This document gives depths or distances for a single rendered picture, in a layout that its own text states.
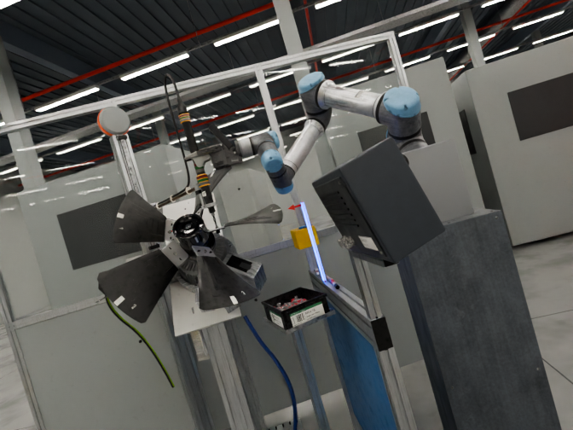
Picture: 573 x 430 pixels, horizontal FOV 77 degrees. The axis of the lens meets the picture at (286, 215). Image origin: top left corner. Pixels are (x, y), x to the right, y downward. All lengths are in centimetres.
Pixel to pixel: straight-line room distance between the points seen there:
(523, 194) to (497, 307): 356
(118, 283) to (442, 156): 116
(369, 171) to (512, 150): 419
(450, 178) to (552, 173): 369
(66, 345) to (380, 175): 210
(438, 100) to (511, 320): 302
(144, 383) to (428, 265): 174
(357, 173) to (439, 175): 69
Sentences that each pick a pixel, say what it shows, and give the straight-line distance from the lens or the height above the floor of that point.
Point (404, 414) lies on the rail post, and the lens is 107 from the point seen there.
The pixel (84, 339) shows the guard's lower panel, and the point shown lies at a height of 79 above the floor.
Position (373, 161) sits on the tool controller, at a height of 122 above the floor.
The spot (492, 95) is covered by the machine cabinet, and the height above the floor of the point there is 175.
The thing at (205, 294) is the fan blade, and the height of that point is 99.
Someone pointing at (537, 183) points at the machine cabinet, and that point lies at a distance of 487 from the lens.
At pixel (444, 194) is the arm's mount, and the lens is 128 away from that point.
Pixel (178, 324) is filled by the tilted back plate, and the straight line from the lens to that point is 151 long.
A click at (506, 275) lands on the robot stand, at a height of 80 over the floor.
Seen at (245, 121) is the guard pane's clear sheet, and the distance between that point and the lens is 220.
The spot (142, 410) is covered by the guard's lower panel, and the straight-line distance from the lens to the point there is 245.
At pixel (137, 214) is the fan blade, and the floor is 132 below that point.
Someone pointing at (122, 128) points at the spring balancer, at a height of 183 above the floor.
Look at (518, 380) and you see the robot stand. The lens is 141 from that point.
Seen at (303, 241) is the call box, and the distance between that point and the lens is 165.
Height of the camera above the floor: 119
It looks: 1 degrees down
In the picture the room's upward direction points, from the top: 16 degrees counter-clockwise
